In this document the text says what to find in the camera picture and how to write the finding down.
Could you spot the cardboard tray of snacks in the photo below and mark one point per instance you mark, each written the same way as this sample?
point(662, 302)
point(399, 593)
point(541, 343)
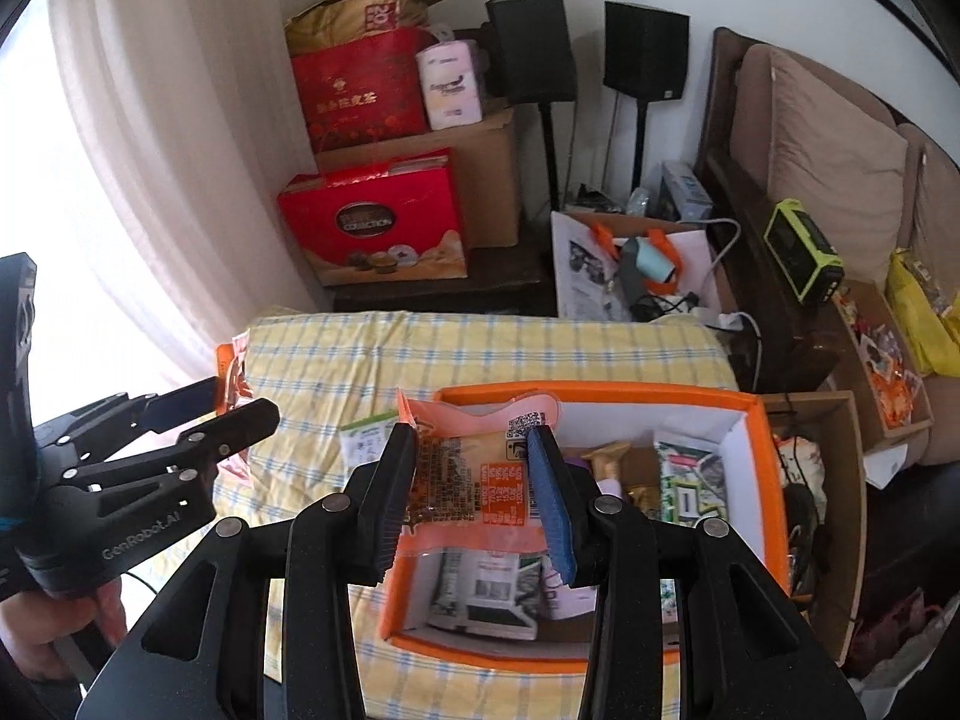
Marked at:
point(876, 365)

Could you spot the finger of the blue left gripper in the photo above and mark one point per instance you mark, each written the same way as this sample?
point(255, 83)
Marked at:
point(199, 449)

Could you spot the gold brown paper bag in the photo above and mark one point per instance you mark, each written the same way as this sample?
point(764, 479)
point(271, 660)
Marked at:
point(332, 23)

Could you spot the pink nut snack packet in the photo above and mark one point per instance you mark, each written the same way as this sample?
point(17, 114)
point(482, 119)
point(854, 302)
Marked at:
point(471, 488)

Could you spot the left black speaker on stand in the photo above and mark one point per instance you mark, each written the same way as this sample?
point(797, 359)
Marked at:
point(539, 66)

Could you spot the right black speaker on stand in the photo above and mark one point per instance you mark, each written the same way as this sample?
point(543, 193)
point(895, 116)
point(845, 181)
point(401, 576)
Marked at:
point(646, 59)

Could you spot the white sheer curtain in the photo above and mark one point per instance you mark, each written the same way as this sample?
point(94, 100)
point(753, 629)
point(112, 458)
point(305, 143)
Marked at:
point(188, 112)

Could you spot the white paper bag orange handles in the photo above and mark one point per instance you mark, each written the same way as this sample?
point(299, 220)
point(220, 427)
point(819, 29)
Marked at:
point(611, 268)

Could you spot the red collection gift box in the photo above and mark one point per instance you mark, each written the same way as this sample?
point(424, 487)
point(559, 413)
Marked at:
point(398, 220)

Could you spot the orange cardboard box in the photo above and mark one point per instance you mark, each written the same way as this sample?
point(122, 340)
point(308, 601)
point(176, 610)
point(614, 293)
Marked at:
point(654, 580)

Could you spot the gold snack bar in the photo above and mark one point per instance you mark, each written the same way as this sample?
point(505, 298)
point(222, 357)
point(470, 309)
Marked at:
point(605, 463)

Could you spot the pink white tissue pack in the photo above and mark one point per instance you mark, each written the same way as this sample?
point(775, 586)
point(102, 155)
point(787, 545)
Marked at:
point(451, 90)

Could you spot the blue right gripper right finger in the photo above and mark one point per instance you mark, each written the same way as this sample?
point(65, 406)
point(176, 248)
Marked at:
point(558, 502)

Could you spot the green label snack packet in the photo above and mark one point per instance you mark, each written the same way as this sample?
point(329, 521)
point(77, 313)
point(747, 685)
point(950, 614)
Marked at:
point(361, 442)

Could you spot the green white seaweed snack packet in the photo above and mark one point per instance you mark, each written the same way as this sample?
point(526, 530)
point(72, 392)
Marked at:
point(691, 479)

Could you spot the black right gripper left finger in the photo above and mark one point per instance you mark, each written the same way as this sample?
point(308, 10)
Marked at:
point(383, 502)

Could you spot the yellow green portable radio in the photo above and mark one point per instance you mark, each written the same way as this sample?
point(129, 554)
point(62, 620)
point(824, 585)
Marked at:
point(809, 262)

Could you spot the large brown cardboard box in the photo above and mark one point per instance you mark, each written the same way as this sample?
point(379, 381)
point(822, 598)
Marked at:
point(485, 169)

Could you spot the red tea gift bag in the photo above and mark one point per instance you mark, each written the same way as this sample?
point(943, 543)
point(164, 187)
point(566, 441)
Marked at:
point(362, 92)

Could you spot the brown floor cardboard box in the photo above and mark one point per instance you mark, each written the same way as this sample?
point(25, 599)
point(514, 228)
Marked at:
point(829, 419)

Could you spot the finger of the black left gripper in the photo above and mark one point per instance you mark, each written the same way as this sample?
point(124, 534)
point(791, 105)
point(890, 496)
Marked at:
point(116, 421)

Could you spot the person's left hand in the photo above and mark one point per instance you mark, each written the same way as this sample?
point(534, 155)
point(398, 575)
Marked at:
point(32, 621)

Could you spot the orange snack packet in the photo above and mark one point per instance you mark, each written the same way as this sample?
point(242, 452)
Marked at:
point(233, 391)

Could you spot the black speaker on stand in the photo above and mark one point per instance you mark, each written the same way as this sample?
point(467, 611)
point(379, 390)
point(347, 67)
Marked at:
point(646, 59)
point(539, 66)

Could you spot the yellow plastic bag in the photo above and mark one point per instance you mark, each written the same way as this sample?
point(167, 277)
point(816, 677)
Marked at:
point(926, 314)

